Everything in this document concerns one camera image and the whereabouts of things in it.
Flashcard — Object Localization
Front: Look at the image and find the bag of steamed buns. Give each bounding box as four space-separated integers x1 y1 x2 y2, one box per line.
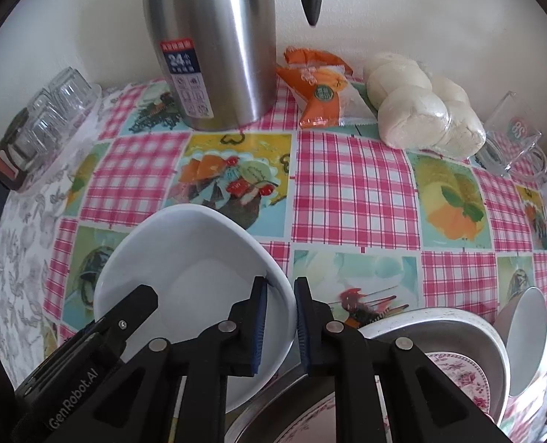
362 52 487 158

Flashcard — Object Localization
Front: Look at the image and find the stainless steel basin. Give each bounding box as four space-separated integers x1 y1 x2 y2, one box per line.
225 309 510 443

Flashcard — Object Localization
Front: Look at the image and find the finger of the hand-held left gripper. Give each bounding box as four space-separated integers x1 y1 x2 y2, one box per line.
12 285 160 443

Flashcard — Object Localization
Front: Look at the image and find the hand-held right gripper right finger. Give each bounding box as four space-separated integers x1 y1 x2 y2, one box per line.
294 277 509 443

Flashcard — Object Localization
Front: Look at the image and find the clear glass mug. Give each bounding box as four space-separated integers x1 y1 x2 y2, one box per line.
474 91 547 181

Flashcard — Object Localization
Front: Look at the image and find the orange snack packet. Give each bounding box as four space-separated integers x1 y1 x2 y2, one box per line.
276 46 379 129

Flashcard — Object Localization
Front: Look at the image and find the light blue bowl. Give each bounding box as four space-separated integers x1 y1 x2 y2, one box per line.
504 286 547 398

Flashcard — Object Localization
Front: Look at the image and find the glass teapot with black handle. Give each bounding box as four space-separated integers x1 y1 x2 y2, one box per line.
0 106 66 193

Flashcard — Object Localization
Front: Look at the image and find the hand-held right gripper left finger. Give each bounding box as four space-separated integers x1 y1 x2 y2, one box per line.
65 276 269 443

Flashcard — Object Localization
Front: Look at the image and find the small white cup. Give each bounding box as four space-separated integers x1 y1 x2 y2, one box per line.
92 204 298 413

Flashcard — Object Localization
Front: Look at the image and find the small clear glass cup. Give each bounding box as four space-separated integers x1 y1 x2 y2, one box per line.
52 67 101 111
26 90 57 117

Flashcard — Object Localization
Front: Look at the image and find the stainless steel thermos jug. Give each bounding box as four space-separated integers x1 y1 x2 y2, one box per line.
143 0 326 131

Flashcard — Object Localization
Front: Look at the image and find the floral rimmed white plate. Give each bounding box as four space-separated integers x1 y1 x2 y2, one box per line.
273 352 492 443

